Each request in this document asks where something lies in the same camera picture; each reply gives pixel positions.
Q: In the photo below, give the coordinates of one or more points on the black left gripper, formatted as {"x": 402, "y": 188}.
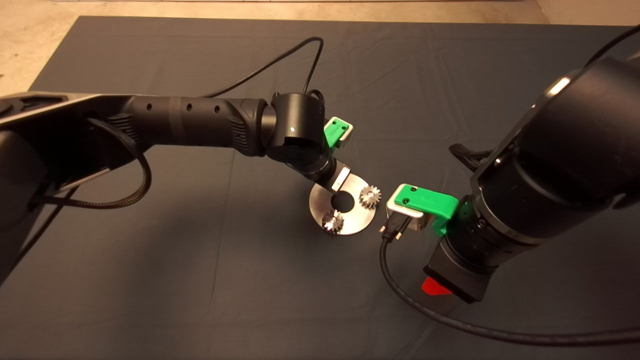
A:
{"x": 337, "y": 176}

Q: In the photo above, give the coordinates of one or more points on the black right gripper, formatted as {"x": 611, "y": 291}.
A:
{"x": 457, "y": 274}

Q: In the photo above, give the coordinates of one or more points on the small steel planetary gear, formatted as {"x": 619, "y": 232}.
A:
{"x": 370, "y": 196}
{"x": 332, "y": 221}

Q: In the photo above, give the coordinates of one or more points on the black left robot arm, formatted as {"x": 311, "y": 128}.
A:
{"x": 190, "y": 120}

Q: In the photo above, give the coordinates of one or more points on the round metal carrier plate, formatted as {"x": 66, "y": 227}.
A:
{"x": 362, "y": 220}

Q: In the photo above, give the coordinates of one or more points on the dark grey table cloth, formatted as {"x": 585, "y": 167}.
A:
{"x": 250, "y": 300}

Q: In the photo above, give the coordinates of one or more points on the green left camera mount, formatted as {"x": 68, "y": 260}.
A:
{"x": 332, "y": 132}

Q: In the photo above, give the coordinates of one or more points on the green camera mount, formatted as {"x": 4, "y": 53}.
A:
{"x": 332, "y": 132}
{"x": 427, "y": 201}

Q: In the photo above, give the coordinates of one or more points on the silver left camera box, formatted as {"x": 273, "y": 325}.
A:
{"x": 347, "y": 131}

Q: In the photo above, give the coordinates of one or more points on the silver camera box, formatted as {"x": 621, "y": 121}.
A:
{"x": 415, "y": 222}
{"x": 347, "y": 131}

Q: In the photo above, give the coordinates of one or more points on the silver right camera box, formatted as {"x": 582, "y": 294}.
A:
{"x": 415, "y": 222}

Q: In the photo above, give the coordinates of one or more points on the green right camera mount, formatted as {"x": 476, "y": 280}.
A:
{"x": 427, "y": 201}

